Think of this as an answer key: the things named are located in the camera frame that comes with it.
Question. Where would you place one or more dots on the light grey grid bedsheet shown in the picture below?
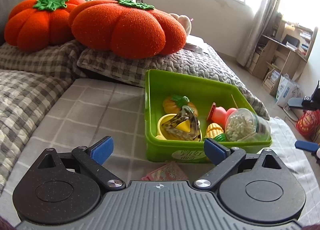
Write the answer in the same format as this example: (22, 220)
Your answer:
(90, 110)

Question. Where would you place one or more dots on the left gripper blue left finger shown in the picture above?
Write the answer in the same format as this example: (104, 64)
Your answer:
(101, 150)

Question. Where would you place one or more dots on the toy pumpkin with green stem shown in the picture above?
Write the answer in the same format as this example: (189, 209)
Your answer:
(174, 103)

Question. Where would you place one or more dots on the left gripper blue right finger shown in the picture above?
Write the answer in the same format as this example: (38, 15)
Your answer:
(215, 151)

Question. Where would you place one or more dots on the white paper shopping bag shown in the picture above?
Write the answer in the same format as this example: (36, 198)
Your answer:
(287, 89)

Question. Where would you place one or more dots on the grey window curtain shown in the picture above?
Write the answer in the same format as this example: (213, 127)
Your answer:
(262, 19)

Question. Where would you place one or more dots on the orange pumpkin cushion front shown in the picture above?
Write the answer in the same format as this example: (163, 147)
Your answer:
(128, 29)

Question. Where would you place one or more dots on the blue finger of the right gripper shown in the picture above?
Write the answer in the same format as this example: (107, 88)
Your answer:
(306, 146)

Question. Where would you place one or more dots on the orange pumpkin cushion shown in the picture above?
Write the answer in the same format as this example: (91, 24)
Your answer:
(128, 29)
(36, 24)

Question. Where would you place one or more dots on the orange pumpkin cushion back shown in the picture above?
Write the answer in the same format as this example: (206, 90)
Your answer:
(36, 24)

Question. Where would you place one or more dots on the wooden bookshelf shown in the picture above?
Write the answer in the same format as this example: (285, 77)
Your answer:
(284, 51)

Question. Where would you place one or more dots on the pink card pack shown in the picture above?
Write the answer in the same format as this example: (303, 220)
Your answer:
(168, 172)

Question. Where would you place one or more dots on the clear cotton swab jar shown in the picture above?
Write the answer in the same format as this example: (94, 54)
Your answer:
(245, 126)

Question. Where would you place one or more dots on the grey checked quilted blanket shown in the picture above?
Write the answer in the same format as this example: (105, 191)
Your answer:
(31, 83)

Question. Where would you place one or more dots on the pink white plush toy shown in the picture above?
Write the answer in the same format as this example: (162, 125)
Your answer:
(185, 21)

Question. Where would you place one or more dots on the toy corn cob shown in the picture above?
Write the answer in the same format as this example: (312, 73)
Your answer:
(216, 132)

